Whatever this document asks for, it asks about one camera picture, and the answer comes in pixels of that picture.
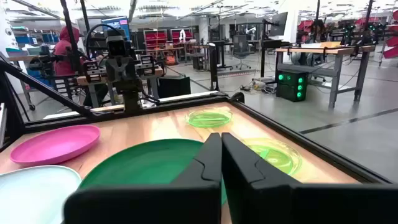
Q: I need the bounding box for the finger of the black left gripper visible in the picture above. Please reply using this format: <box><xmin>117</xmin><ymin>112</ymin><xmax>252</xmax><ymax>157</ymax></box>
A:
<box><xmin>120</xmin><ymin>57</ymin><xmax>137</xmax><ymax>84</ymax></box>
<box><xmin>104</xmin><ymin>57</ymin><xmax>121</xmax><ymax>84</ymax></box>

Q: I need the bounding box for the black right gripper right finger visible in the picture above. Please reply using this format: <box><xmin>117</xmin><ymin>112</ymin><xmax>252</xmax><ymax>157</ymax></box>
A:
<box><xmin>221</xmin><ymin>132</ymin><xmax>398</xmax><ymax>224</ymax></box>

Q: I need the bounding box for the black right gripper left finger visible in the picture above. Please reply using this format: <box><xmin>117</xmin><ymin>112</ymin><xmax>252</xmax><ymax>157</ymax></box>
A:
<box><xmin>63</xmin><ymin>133</ymin><xmax>223</xmax><ymax>224</ymax></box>

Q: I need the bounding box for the translucent green plastic plate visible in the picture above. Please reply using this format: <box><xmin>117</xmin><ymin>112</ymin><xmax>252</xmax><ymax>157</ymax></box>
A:
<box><xmin>241</xmin><ymin>138</ymin><xmax>303</xmax><ymax>177</ymax></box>
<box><xmin>185</xmin><ymin>108</ymin><xmax>233</xmax><ymax>129</ymax></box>

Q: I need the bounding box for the large dark green plastic plate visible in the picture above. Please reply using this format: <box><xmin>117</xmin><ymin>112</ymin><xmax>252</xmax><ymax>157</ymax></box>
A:
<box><xmin>79</xmin><ymin>138</ymin><xmax>229</xmax><ymax>206</ymax></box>

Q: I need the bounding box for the pink opaque plastic plate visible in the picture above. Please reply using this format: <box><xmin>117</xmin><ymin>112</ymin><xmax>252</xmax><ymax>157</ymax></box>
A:
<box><xmin>9</xmin><ymin>124</ymin><xmax>101</xmax><ymax>167</ymax></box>

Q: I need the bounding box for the red bin rack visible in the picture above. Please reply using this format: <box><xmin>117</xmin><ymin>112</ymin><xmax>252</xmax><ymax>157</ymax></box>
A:
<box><xmin>143</xmin><ymin>29</ymin><xmax>169</xmax><ymax>50</ymax></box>
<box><xmin>170</xmin><ymin>27</ymin><xmax>194</xmax><ymax>44</ymax></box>

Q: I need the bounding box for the black speaker box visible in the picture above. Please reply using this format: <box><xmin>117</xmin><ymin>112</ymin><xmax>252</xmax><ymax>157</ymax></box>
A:
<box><xmin>157</xmin><ymin>75</ymin><xmax>192</xmax><ymax>99</ymax></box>

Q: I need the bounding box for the monitor with blue screen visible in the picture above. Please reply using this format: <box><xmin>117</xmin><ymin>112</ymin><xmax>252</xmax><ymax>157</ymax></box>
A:
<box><xmin>101</xmin><ymin>16</ymin><xmax>131</xmax><ymax>40</ymax></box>

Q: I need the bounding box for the person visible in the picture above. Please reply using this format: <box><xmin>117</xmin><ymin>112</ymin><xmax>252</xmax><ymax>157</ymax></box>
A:
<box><xmin>52</xmin><ymin>26</ymin><xmax>109</xmax><ymax>108</ymax></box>

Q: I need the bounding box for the black box with white labels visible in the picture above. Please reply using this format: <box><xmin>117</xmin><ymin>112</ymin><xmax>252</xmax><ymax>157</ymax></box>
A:
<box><xmin>51</xmin><ymin>76</ymin><xmax>78</xmax><ymax>99</ymax></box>

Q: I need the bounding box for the black vertical pole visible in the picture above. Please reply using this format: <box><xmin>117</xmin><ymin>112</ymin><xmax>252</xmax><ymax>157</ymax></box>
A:
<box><xmin>60</xmin><ymin>0</ymin><xmax>81</xmax><ymax>72</ymax></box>

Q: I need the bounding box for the grey office chair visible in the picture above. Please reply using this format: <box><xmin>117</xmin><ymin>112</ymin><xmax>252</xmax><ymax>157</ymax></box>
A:
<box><xmin>232</xmin><ymin>34</ymin><xmax>253</xmax><ymax>71</ymax></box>

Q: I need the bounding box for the white power strip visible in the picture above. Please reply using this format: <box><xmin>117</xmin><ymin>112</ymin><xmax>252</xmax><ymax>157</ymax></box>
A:
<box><xmin>251</xmin><ymin>79</ymin><xmax>276</xmax><ymax>94</ymax></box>

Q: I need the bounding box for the black computer with green lights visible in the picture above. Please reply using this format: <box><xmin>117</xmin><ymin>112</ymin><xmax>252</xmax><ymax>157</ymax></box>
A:
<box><xmin>275</xmin><ymin>69</ymin><xmax>308</xmax><ymax>103</ymax></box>

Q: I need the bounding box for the black monitor on stand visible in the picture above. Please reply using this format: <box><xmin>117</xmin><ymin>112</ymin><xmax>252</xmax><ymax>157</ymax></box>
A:
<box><xmin>260</xmin><ymin>11</ymin><xmax>289</xmax><ymax>78</ymax></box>

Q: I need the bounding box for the light blue plastic plate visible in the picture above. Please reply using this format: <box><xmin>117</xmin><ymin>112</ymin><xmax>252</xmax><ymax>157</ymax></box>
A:
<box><xmin>0</xmin><ymin>164</ymin><xmax>83</xmax><ymax>224</ymax></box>

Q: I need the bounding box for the wooden workbench with grey legs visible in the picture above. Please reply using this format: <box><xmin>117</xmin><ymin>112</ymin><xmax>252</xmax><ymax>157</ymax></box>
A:
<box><xmin>275</xmin><ymin>45</ymin><xmax>376</xmax><ymax>110</ymax></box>

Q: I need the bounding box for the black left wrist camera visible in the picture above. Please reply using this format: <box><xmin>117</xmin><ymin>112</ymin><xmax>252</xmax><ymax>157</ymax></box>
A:
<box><xmin>106</xmin><ymin>35</ymin><xmax>133</xmax><ymax>58</ymax></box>

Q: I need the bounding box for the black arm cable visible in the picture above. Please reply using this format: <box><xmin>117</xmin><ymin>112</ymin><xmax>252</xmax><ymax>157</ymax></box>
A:
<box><xmin>85</xmin><ymin>23</ymin><xmax>125</xmax><ymax>60</ymax></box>

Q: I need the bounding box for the black aluminium table frame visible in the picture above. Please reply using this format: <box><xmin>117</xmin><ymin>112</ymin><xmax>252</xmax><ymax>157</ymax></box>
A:
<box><xmin>0</xmin><ymin>51</ymin><xmax>392</xmax><ymax>184</ymax></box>

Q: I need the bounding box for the black standing post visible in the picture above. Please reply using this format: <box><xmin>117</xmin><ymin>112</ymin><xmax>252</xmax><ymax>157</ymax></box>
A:
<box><xmin>208</xmin><ymin>42</ymin><xmax>220</xmax><ymax>92</ymax></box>

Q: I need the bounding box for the black frame clamp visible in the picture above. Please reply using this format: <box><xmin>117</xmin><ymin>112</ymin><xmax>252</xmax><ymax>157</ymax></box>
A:
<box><xmin>230</xmin><ymin>91</ymin><xmax>246</xmax><ymax>104</ymax></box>

